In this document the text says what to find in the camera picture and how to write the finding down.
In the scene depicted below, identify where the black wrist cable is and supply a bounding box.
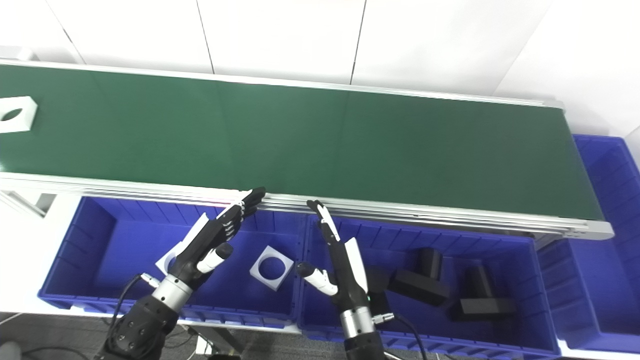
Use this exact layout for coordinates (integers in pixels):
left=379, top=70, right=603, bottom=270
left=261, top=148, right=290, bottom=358
left=372, top=312, right=428, bottom=360
left=105, top=272, right=162, bottom=351

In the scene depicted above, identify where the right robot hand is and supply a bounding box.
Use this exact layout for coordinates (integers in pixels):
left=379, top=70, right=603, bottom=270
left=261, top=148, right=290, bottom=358
left=296, top=200, right=377, bottom=343

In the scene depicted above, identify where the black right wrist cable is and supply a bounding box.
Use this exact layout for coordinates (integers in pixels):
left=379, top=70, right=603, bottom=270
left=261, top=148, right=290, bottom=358
left=372, top=312, right=428, bottom=360

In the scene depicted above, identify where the blue bin with white parts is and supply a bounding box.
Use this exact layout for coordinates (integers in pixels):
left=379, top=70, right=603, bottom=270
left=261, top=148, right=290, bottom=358
left=37, top=195, right=308, bottom=330

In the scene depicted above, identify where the black block part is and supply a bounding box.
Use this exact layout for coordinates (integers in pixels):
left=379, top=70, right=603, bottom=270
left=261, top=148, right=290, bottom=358
left=387, top=247, right=451, bottom=307
left=366, top=267, right=393, bottom=316
left=446, top=265, right=517, bottom=322

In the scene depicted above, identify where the aluminium conveyor leg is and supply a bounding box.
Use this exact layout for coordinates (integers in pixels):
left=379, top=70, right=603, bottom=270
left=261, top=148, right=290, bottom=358
left=0, top=190, right=58, bottom=218

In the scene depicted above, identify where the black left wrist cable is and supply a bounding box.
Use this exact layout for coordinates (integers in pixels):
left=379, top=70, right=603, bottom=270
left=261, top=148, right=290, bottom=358
left=105, top=272, right=162, bottom=351

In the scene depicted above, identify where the white square part with hole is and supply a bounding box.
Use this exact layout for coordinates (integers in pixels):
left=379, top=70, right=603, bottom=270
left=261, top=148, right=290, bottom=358
left=0, top=96, right=38, bottom=134
left=249, top=245, right=295, bottom=292

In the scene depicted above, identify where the empty blue bin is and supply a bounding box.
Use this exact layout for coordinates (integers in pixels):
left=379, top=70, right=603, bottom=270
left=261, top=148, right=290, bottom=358
left=537, top=134, right=640, bottom=353

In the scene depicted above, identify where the green conveyor belt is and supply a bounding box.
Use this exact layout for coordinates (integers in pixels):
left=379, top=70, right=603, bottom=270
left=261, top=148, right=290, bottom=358
left=0, top=59, right=615, bottom=241

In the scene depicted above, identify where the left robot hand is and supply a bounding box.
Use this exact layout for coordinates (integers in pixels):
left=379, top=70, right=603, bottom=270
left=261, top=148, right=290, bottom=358
left=150, top=187, right=267, bottom=308

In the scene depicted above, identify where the blue bin with black parts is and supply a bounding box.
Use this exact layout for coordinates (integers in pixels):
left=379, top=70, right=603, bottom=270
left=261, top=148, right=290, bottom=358
left=297, top=212, right=562, bottom=358

